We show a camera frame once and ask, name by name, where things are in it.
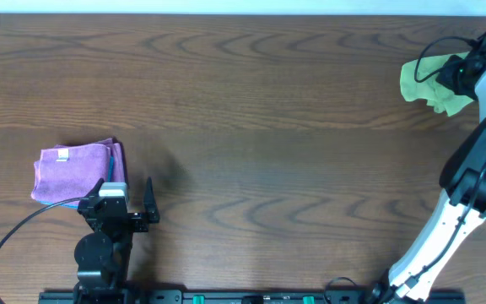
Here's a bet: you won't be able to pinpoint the folded purple cloth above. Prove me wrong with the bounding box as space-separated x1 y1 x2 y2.
31 138 126 204

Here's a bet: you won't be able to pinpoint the light green cloth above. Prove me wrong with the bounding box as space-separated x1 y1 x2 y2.
399 52 476 117

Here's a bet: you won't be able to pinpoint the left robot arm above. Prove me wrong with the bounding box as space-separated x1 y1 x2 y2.
73 179 159 303

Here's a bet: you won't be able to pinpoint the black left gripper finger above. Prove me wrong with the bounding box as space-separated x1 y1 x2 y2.
143 177 160 224
86 178 105 198

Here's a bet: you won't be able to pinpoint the folded blue cloth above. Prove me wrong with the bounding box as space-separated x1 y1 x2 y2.
31 157 113 205

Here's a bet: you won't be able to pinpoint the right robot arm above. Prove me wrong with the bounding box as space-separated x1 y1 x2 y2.
359 52 486 303

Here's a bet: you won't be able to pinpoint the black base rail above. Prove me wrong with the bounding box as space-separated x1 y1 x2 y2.
38 288 467 304

